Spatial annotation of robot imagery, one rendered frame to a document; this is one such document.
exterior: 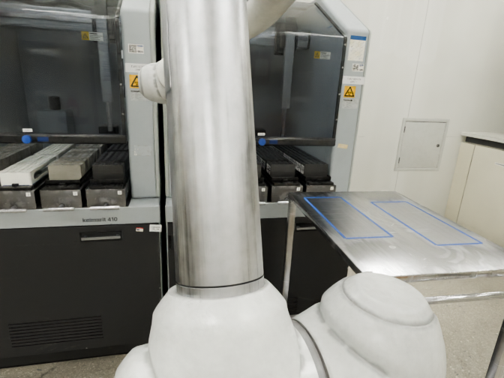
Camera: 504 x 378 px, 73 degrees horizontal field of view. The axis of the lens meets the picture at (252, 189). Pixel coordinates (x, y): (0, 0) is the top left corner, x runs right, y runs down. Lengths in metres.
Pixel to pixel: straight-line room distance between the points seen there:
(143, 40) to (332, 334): 1.18
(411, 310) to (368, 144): 2.57
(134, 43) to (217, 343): 1.18
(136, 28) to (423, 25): 2.30
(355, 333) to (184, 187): 0.24
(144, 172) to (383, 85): 2.09
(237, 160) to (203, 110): 0.06
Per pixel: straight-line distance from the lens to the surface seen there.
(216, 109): 0.36
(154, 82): 0.95
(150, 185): 1.43
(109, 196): 1.37
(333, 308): 0.43
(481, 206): 3.35
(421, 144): 3.24
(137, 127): 1.39
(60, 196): 1.41
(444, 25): 3.25
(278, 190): 1.41
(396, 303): 0.43
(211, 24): 0.39
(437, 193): 3.50
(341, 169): 1.59
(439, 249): 1.01
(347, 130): 1.57
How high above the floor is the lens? 1.20
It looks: 17 degrees down
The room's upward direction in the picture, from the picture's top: 3 degrees clockwise
